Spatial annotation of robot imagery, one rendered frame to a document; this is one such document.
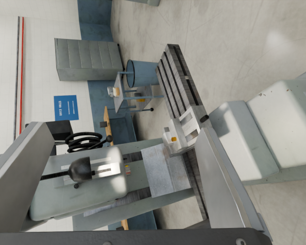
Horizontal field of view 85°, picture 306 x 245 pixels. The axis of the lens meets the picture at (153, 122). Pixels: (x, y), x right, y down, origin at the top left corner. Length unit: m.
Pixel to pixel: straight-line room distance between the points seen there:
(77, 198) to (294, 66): 1.57
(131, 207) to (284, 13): 1.72
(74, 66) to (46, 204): 5.20
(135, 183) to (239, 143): 0.68
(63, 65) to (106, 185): 5.22
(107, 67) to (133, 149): 4.73
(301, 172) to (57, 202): 1.36
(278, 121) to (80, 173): 0.74
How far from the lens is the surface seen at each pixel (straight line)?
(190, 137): 0.77
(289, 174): 1.50
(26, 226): 0.69
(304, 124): 0.78
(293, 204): 1.83
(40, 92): 6.10
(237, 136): 0.78
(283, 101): 0.81
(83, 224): 1.12
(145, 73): 2.88
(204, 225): 0.80
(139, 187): 1.15
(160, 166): 1.16
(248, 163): 0.78
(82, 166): 0.53
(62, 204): 0.66
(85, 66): 5.70
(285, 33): 1.70
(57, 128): 1.04
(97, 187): 0.66
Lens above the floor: 1.44
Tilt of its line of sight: 22 degrees down
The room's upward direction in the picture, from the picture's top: 97 degrees counter-clockwise
